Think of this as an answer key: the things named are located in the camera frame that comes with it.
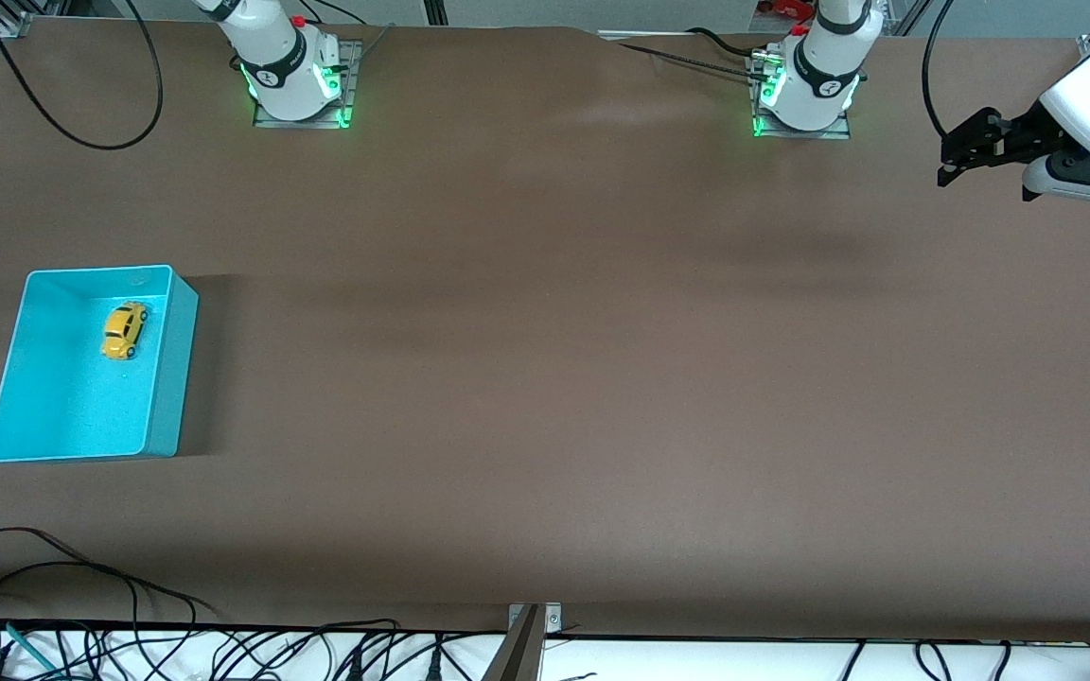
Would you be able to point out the brown table cover mat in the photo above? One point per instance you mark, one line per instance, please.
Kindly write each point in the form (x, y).
(545, 378)

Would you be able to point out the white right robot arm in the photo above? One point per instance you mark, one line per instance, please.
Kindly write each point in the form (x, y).
(285, 66)

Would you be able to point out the aluminium camera pole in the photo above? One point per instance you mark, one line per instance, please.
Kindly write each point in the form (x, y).
(517, 657)

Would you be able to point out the black power plug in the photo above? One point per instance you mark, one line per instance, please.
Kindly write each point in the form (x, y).
(356, 665)
(436, 662)

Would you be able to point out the red background object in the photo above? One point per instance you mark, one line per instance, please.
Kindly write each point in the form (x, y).
(786, 8)

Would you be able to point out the teal plastic storage bin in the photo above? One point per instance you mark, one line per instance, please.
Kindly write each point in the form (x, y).
(72, 407)

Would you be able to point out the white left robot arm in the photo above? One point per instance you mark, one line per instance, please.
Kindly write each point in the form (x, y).
(824, 71)

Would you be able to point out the aluminium frame post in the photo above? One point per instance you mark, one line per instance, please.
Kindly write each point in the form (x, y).
(905, 14)
(433, 9)

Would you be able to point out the yellow beetle toy car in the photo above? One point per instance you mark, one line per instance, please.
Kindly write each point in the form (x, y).
(124, 331)

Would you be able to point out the small metal bracket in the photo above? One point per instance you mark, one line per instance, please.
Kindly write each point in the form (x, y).
(554, 619)

